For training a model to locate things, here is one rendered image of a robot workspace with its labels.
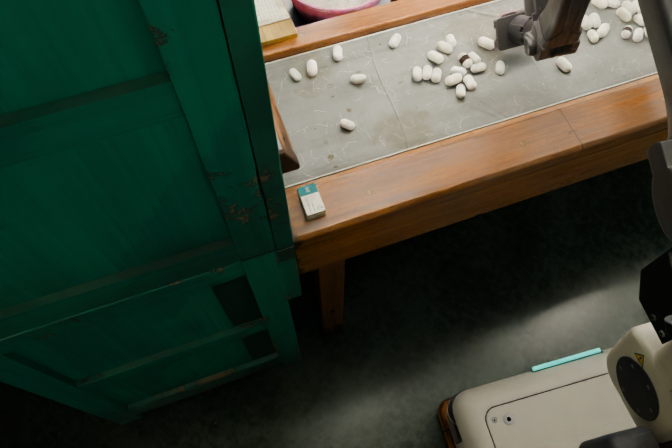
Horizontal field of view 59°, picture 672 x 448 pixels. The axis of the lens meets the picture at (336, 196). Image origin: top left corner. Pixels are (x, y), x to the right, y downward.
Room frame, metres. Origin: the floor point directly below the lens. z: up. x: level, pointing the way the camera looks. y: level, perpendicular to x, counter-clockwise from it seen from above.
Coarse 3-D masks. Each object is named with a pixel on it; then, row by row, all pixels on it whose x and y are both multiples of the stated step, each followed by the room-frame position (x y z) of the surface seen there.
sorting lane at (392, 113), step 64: (512, 0) 1.01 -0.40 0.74; (320, 64) 0.82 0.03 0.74; (384, 64) 0.82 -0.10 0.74; (448, 64) 0.82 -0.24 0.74; (512, 64) 0.82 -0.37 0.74; (576, 64) 0.82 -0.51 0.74; (640, 64) 0.82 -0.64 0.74; (320, 128) 0.66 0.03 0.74; (384, 128) 0.66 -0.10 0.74; (448, 128) 0.66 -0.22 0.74
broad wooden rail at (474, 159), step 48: (624, 96) 0.72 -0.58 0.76; (432, 144) 0.62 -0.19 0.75; (480, 144) 0.61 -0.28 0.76; (528, 144) 0.61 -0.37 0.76; (576, 144) 0.61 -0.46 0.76; (624, 144) 0.64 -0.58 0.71; (288, 192) 0.51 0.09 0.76; (336, 192) 0.50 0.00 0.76; (384, 192) 0.50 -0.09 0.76; (432, 192) 0.50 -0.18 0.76; (480, 192) 0.53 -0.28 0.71; (528, 192) 0.58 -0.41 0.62; (336, 240) 0.43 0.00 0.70; (384, 240) 0.47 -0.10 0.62
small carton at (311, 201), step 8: (312, 184) 0.51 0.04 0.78; (304, 192) 0.49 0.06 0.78; (312, 192) 0.49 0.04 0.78; (304, 200) 0.48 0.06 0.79; (312, 200) 0.48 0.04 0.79; (320, 200) 0.48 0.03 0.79; (304, 208) 0.46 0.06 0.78; (312, 208) 0.46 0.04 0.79; (320, 208) 0.46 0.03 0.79; (312, 216) 0.45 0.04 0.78; (320, 216) 0.45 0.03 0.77
